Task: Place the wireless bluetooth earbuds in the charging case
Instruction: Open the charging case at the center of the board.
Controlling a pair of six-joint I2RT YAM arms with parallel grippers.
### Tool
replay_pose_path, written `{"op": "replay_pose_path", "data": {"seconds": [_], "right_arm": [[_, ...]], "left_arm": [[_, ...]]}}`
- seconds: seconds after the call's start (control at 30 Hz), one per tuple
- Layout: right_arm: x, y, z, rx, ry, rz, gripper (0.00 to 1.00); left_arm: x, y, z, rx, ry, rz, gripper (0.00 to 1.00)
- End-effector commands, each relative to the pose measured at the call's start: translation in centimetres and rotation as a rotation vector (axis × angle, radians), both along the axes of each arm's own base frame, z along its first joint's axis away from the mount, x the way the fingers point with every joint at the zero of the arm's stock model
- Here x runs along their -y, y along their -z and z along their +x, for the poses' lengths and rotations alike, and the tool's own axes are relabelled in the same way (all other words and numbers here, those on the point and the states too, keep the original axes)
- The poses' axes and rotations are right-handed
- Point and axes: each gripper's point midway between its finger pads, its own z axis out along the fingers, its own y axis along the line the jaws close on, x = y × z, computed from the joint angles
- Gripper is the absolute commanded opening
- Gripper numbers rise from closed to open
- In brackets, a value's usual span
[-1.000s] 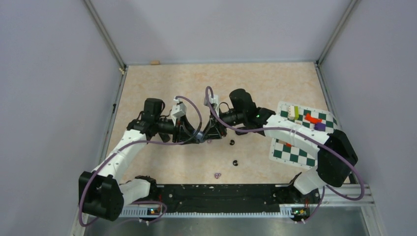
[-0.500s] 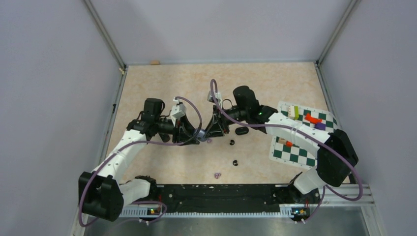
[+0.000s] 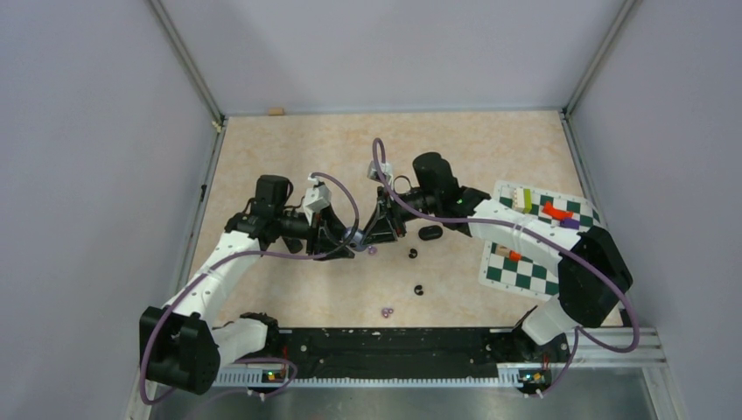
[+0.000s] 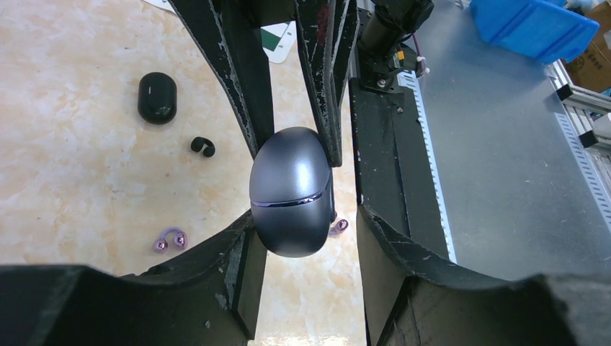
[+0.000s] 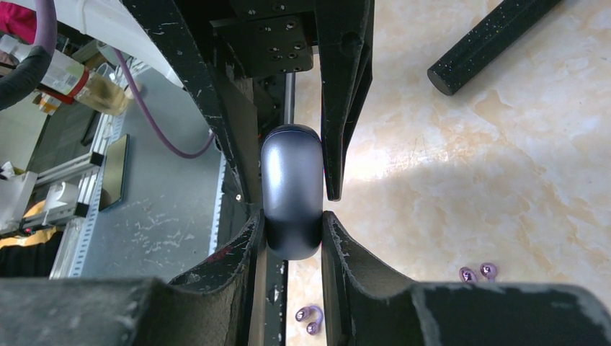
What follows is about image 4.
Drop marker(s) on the blue plastic bin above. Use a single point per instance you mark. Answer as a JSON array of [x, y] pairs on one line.
[[542, 30]]

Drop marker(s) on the black earbud charging case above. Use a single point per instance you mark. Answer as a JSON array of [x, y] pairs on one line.
[[157, 98]]

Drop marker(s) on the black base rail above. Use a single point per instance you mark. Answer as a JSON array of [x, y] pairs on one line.
[[395, 165]]

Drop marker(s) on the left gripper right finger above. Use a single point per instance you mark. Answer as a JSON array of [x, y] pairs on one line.
[[412, 296]]

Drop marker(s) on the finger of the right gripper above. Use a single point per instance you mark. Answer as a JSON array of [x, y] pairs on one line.
[[232, 46], [326, 33]]

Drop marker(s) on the green white chessboard mat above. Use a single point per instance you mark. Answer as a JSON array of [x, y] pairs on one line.
[[277, 40]]

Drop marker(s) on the black earbud upper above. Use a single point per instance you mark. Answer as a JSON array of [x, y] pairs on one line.
[[204, 146]]

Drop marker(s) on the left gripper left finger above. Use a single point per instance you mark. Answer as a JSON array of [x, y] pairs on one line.
[[208, 295]]

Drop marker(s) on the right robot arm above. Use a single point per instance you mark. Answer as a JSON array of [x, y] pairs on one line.
[[405, 17]]

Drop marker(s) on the purple earbud charging case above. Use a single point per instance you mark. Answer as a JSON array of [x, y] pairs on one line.
[[291, 193]]

